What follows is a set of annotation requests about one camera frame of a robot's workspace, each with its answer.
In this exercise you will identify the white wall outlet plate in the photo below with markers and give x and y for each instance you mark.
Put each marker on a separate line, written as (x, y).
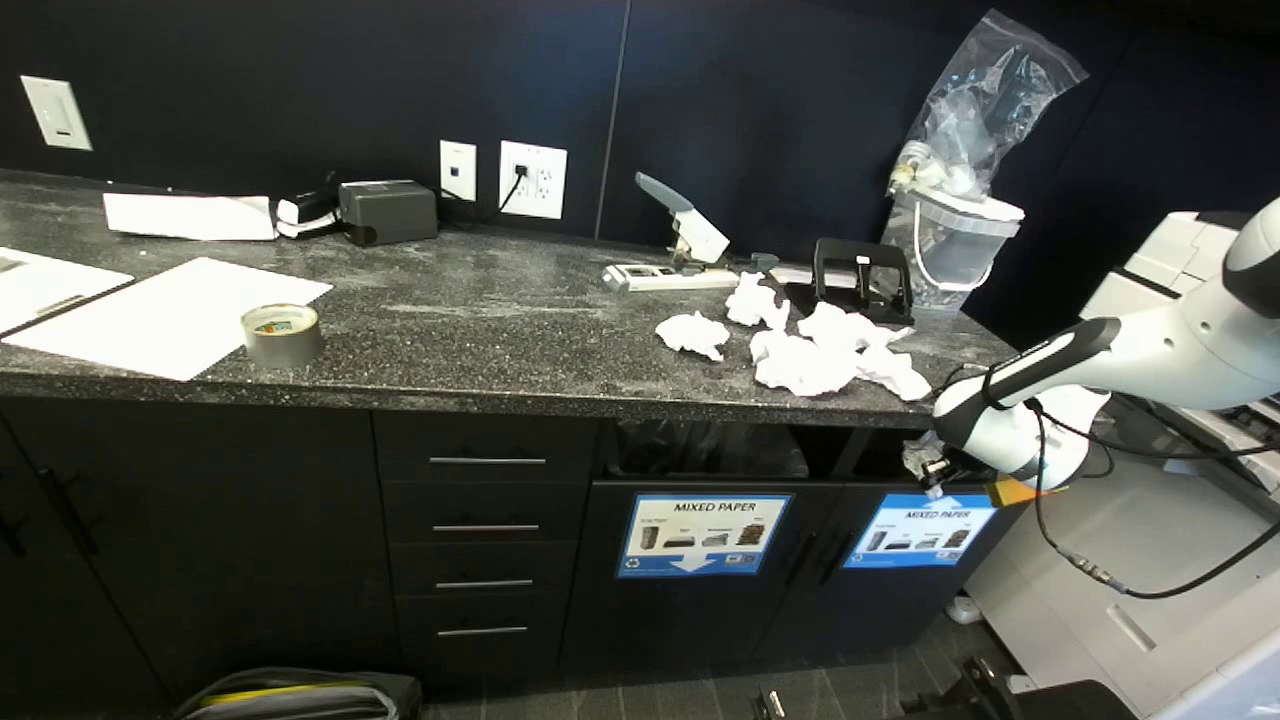
(535, 180)

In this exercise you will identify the black bin door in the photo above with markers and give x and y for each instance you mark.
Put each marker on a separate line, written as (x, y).
(660, 624)
(829, 614)

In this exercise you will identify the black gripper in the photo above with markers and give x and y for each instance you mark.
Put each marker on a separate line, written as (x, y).
(927, 456)

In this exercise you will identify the left black bin door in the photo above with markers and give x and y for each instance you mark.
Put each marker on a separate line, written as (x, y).
(660, 624)

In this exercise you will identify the crumpled tissue back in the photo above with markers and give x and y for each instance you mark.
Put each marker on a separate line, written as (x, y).
(756, 304)

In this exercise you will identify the right mixed paper sign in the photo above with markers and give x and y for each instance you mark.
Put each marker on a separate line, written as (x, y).
(915, 530)

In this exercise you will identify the black box device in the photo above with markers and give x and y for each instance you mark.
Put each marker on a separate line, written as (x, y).
(388, 211)

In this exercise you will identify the large white stapler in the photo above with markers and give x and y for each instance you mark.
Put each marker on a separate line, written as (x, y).
(693, 254)

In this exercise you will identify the orange yellow wrist camera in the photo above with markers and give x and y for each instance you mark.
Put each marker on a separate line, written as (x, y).
(1012, 495)

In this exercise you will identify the black cabinet door left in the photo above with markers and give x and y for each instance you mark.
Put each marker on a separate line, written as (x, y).
(229, 539)

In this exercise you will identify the folded white paper back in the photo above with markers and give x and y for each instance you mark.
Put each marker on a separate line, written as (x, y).
(191, 217)

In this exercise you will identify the clear plastic bucket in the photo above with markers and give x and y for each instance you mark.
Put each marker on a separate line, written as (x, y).
(948, 240)

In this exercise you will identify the white office printer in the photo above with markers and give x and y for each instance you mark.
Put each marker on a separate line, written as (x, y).
(1144, 570)

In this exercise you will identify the right black bin door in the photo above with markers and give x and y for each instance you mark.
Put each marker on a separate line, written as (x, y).
(829, 614)

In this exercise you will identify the black drawer unit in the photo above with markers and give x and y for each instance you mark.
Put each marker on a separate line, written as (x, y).
(482, 539)

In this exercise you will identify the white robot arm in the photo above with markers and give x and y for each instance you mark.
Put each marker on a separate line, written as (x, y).
(1213, 344)

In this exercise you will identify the roll of tape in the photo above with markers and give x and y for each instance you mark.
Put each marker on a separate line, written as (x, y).
(280, 329)

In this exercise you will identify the white paper stack left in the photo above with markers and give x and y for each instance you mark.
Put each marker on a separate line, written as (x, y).
(40, 284)

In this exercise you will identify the tissue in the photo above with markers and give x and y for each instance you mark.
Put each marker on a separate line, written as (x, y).
(693, 333)
(836, 329)
(894, 370)
(756, 304)
(799, 364)

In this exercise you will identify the white paper sheet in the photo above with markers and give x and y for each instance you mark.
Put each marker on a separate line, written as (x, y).
(171, 327)

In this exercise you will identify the clear plastic bag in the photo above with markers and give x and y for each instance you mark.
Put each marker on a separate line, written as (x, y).
(982, 107)

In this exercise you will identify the white wall plate left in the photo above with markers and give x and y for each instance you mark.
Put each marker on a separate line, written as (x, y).
(58, 112)

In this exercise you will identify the white wall switch plate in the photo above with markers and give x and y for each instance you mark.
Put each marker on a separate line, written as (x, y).
(456, 169)

